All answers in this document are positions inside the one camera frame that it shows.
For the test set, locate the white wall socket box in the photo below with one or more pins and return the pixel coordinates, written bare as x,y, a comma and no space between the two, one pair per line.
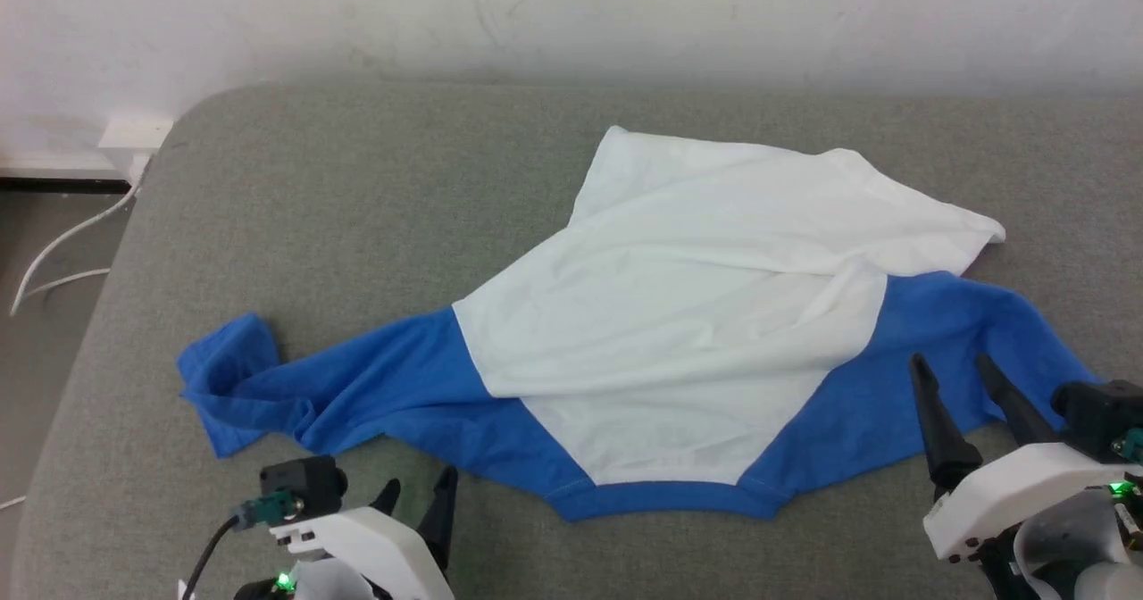
134,134

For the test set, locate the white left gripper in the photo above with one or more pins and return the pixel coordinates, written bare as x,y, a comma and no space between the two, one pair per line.
384,546

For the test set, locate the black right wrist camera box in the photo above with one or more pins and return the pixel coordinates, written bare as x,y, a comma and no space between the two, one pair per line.
1094,412

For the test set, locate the black baseboard strip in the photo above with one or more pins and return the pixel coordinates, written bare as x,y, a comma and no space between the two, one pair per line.
62,186

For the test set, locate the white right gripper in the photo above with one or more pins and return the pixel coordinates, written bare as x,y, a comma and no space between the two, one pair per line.
1009,497

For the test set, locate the grey fabric sofa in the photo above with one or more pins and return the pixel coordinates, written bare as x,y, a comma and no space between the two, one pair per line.
357,225

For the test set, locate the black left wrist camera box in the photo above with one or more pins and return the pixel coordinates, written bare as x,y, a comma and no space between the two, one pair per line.
304,479

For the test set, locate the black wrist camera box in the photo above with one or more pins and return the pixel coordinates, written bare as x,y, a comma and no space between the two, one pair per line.
1094,412
304,479

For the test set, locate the blue and white shirt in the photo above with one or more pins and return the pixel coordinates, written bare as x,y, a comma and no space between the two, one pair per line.
679,314

